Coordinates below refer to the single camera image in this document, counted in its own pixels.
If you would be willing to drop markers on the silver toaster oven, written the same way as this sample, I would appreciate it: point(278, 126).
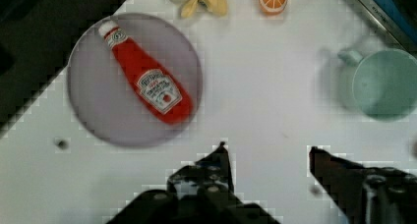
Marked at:
point(394, 20)

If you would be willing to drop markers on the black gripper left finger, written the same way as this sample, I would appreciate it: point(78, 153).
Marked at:
point(201, 193)

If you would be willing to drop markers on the grey round plate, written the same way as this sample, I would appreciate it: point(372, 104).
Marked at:
point(99, 92)

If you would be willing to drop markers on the red ketchup bottle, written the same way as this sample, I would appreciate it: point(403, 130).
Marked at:
point(163, 96)

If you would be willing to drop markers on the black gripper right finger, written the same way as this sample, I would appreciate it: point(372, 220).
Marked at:
point(366, 195)

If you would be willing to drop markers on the mint green cup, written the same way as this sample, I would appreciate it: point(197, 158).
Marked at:
point(381, 86)

